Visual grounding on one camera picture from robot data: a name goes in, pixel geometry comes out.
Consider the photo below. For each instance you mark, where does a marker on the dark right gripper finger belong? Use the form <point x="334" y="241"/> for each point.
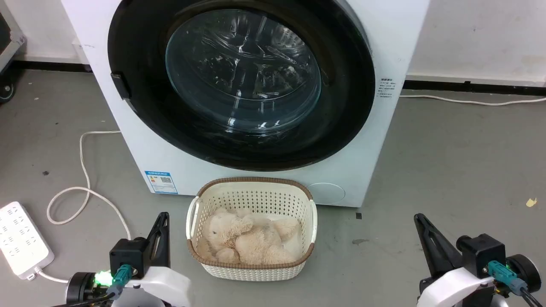
<point x="428" y="243"/>
<point x="451" y="253"/>

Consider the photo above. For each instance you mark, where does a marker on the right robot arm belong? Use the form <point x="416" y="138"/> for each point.
<point x="524" y="273"/>

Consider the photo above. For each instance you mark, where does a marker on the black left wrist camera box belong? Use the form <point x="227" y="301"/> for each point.
<point x="128" y="256"/>

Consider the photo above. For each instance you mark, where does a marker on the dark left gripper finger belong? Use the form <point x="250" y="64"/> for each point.
<point x="154" y="238"/>
<point x="164" y="247"/>

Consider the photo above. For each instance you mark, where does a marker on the white front-load washing machine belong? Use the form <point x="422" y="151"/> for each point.
<point x="384" y="140"/>

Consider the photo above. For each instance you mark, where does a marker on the round white filter cover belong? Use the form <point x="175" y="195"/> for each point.
<point x="327" y="193"/>

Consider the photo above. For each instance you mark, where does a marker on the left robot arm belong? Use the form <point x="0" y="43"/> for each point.
<point x="79" y="288"/>

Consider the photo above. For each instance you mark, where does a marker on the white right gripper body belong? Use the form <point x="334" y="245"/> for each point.
<point x="458" y="288"/>

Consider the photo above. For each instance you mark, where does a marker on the blue energy label sticker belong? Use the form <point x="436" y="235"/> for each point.
<point x="161" y="182"/>

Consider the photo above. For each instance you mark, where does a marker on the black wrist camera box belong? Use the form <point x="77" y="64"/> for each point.
<point x="128" y="256"/>
<point x="482" y="249"/>

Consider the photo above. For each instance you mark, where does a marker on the grey wheeled cart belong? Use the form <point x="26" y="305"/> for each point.
<point x="7" y="42"/>

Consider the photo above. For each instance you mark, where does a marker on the small printed warning sticker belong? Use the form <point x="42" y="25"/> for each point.
<point x="386" y="88"/>

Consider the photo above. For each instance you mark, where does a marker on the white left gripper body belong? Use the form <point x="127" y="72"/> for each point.
<point x="164" y="285"/>

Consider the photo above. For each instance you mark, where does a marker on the cream perforated laundry basket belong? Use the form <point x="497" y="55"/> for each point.
<point x="256" y="196"/>

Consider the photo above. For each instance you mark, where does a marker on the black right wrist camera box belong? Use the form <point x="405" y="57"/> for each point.
<point x="482" y="249"/>

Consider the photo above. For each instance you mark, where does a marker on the white power strip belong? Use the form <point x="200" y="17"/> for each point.
<point x="21" y="238"/>

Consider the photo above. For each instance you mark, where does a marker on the beige plush teddy bear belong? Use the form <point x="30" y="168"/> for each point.
<point x="249" y="241"/>

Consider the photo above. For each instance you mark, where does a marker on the black round glass washer door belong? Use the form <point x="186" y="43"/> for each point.
<point x="243" y="72"/>

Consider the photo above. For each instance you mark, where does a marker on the yellow paper scrap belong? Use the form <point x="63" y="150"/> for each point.
<point x="531" y="202"/>

